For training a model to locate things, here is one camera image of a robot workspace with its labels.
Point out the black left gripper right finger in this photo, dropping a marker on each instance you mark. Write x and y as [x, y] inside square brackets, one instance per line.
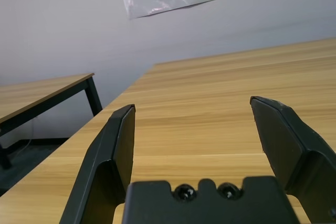
[288, 150]

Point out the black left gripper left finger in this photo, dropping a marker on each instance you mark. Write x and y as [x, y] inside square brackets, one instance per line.
[105, 161]

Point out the wooden side table black frame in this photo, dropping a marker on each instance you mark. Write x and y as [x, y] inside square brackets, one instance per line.
[39, 90]

